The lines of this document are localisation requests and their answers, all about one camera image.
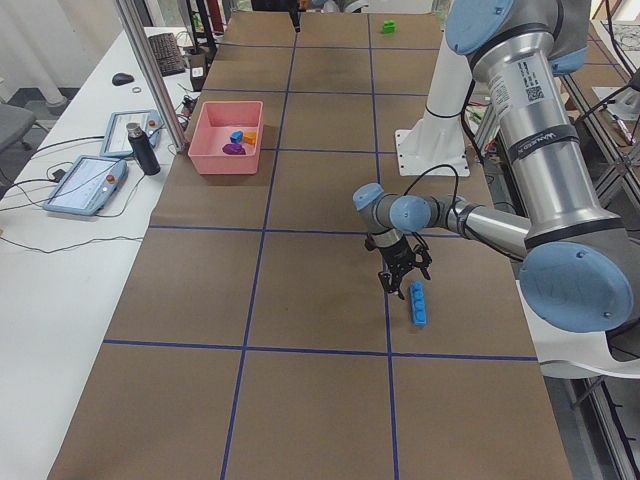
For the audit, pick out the pink plastic box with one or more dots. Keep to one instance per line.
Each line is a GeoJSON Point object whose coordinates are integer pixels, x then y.
{"type": "Point", "coordinates": [216, 122]}

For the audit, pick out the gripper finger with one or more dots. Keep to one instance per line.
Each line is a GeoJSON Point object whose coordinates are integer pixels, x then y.
{"type": "Point", "coordinates": [294, 12]}

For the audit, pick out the black computer mouse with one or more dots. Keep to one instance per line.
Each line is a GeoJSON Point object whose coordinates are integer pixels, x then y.
{"type": "Point", "coordinates": [121, 78]}

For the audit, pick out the aluminium frame post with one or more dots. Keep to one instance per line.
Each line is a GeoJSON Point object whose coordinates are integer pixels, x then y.
{"type": "Point", "coordinates": [134, 30]}

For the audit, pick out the long blue four-stud block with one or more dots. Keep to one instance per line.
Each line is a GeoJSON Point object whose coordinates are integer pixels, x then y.
{"type": "Point", "coordinates": [419, 312]}

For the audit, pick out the orange sloped block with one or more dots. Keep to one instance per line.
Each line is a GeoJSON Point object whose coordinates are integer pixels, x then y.
{"type": "Point", "coordinates": [250, 138]}

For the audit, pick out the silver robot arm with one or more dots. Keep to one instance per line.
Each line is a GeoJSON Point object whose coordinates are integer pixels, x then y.
{"type": "Point", "coordinates": [329, 6]}
{"type": "Point", "coordinates": [579, 267]}

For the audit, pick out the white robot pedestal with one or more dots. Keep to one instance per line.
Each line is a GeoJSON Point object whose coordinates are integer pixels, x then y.
{"type": "Point", "coordinates": [436, 144]}

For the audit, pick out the black keyboard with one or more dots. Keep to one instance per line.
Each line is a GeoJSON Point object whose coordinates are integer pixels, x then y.
{"type": "Point", "coordinates": [167, 54]}

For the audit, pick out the black water bottle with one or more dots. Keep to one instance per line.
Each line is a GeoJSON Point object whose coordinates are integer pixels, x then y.
{"type": "Point", "coordinates": [142, 149]}

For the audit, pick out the purple block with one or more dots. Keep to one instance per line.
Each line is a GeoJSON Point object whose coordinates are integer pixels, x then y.
{"type": "Point", "coordinates": [234, 149]}

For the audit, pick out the small blue block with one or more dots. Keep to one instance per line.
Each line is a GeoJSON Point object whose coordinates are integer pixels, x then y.
{"type": "Point", "coordinates": [237, 137]}

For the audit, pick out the near teach pendant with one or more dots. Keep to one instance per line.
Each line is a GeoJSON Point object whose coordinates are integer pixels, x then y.
{"type": "Point", "coordinates": [87, 186]}

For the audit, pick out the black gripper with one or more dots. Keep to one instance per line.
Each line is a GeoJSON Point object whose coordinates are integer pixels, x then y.
{"type": "Point", "coordinates": [397, 255]}

